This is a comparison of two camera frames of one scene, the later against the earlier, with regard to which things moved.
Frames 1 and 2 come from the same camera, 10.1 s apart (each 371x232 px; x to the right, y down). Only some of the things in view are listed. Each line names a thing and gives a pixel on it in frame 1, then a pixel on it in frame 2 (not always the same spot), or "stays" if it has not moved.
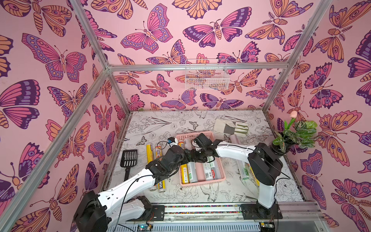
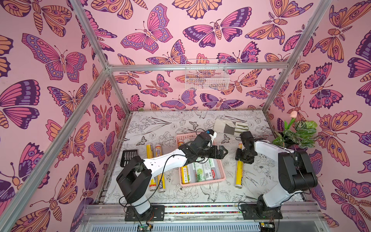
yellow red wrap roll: x=184 y=173 stays
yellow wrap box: x=256 y=181 → x=239 y=170
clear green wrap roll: x=192 y=172 stays
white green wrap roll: x=208 y=171 stays
